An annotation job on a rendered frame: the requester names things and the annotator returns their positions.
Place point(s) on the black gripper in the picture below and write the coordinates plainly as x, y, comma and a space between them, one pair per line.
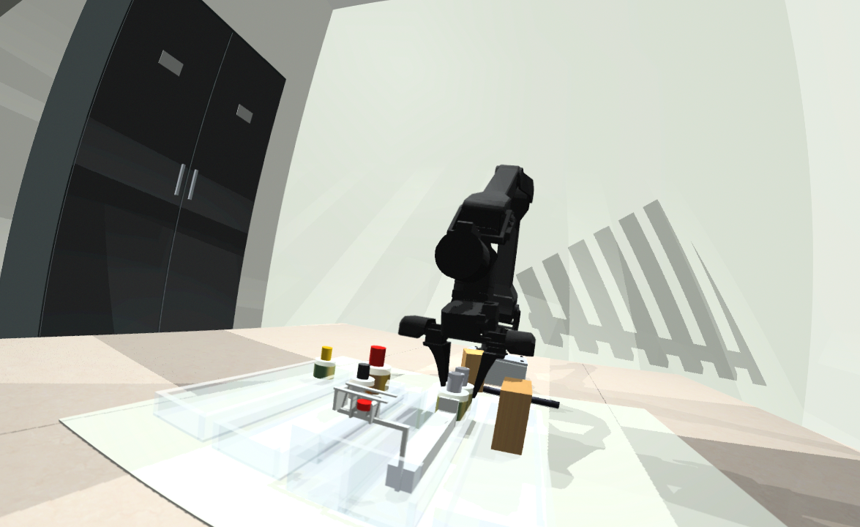
516, 342

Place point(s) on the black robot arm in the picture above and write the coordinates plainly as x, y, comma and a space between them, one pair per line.
466, 255

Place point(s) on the black cylindrical rod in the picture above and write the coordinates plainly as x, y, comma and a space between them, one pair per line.
536, 400

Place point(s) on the green jar with yellow lid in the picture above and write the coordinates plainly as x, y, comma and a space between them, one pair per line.
324, 366

